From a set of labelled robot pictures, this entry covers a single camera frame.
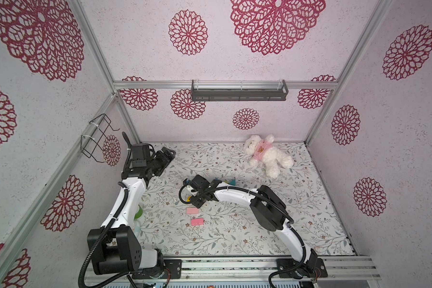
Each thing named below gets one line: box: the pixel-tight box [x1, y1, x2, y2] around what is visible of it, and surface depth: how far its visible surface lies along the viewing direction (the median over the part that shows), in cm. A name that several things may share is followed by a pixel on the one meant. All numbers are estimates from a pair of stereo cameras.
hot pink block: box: [190, 217, 205, 227], surface depth 88 cm
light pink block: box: [186, 207, 200, 215], surface depth 91 cm
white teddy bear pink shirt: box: [243, 134, 295, 179], surface depth 107 cm
